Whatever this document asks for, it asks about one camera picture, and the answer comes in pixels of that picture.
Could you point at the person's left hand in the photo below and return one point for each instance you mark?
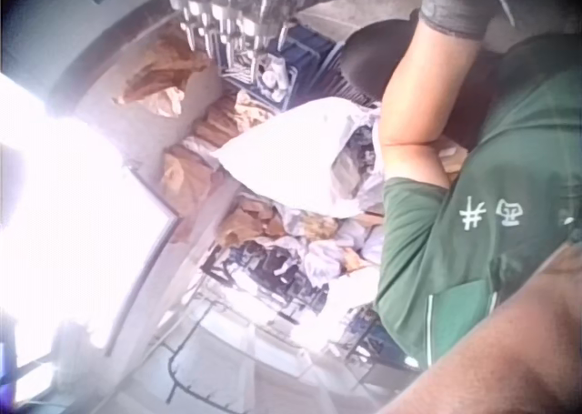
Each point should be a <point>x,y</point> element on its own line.
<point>454,9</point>

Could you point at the blue plastic crate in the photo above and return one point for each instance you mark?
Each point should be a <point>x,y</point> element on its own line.
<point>295,63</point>

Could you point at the white sack of scraps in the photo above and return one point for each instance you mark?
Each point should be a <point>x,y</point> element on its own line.
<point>291,159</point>

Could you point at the rack of metal spindles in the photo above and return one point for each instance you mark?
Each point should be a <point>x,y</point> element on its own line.
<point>227,18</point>

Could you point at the stack of brown paper sheets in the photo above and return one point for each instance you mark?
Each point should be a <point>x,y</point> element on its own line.
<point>200,159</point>

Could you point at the crumpled brown paper heap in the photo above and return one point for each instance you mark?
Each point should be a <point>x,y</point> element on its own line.
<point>163,73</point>

